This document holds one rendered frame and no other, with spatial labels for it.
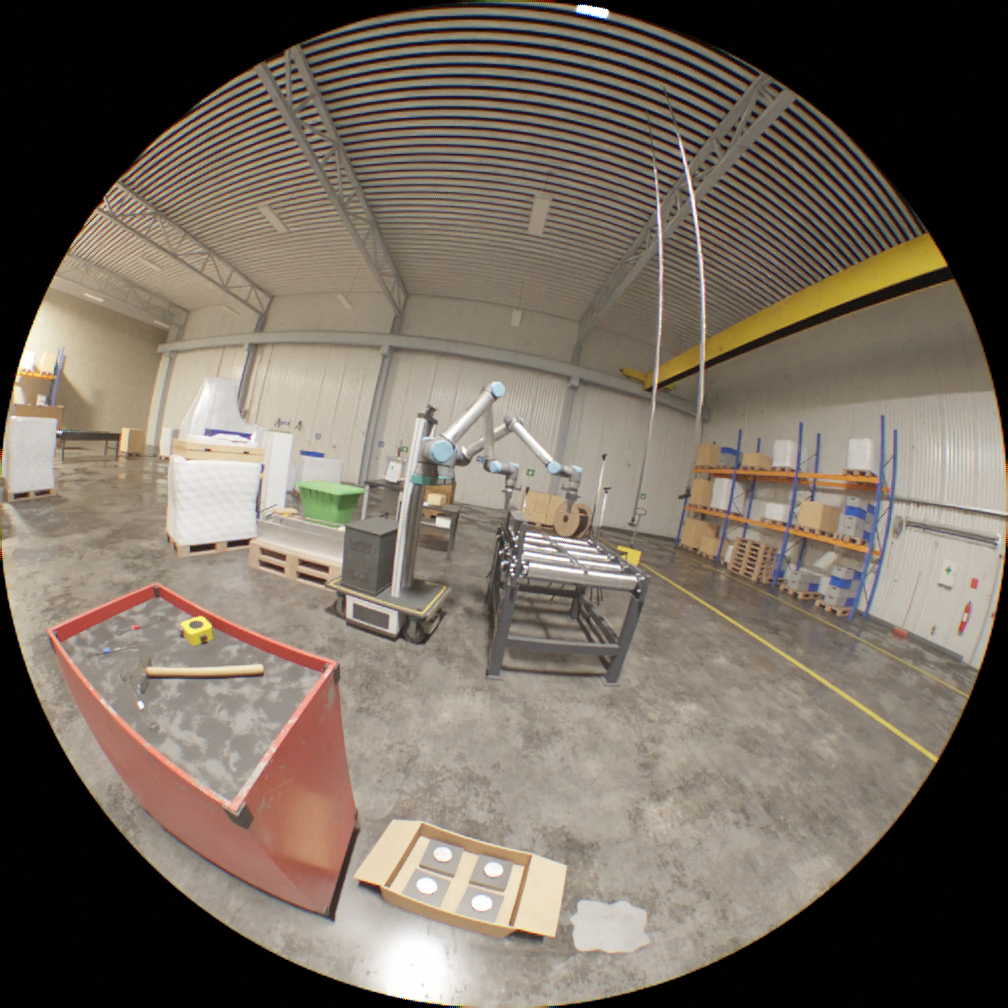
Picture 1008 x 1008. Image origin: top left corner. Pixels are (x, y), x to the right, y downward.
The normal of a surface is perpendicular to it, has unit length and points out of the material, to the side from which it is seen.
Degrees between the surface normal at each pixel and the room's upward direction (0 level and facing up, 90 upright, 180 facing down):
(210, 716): 0
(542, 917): 25
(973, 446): 90
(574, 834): 0
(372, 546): 90
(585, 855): 0
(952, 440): 90
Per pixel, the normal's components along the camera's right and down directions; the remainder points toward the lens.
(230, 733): 0.18, -0.98
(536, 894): 0.57, -0.80
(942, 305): -0.98, -0.18
